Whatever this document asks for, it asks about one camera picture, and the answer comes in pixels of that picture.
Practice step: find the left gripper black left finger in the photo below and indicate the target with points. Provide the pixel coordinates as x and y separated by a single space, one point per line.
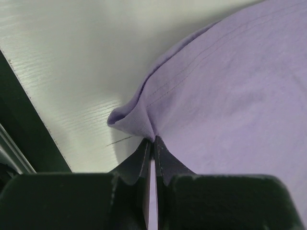
117 200

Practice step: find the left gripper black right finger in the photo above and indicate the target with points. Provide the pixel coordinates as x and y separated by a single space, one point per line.
190 201

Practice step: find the aluminium front rail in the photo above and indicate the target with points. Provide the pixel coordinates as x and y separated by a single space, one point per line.
11 155

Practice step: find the purple t shirt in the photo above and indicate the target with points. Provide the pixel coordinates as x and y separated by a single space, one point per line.
232 98

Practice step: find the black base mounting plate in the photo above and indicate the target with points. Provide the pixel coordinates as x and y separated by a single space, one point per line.
31 139

